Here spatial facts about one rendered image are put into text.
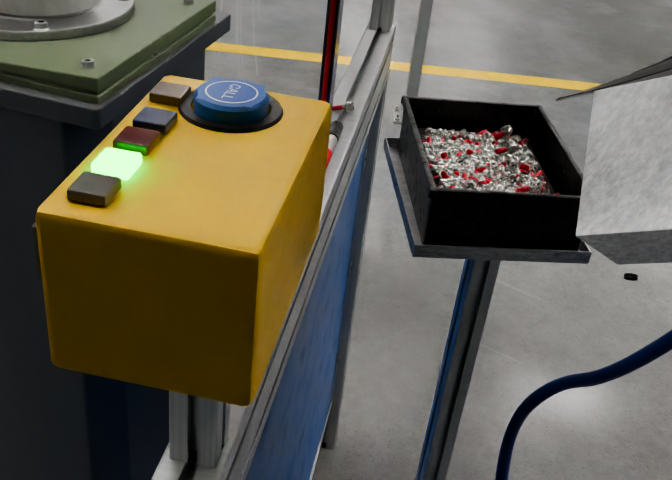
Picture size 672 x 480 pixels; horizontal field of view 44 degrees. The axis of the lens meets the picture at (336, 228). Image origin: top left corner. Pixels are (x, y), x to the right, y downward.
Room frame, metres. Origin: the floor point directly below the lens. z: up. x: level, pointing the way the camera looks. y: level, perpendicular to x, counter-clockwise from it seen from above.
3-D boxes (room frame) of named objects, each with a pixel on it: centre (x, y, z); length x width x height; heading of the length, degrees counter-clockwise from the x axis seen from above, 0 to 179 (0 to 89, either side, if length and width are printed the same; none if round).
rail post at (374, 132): (1.18, -0.03, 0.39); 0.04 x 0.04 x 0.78; 83
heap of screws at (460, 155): (0.81, -0.15, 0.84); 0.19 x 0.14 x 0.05; 7
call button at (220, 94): (0.41, 0.06, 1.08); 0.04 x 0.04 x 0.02
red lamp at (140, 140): (0.35, 0.10, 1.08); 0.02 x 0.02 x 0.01; 83
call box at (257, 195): (0.36, 0.07, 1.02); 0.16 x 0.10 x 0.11; 173
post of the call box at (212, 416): (0.36, 0.07, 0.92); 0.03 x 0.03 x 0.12; 83
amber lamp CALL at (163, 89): (0.41, 0.10, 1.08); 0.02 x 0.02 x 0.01; 83
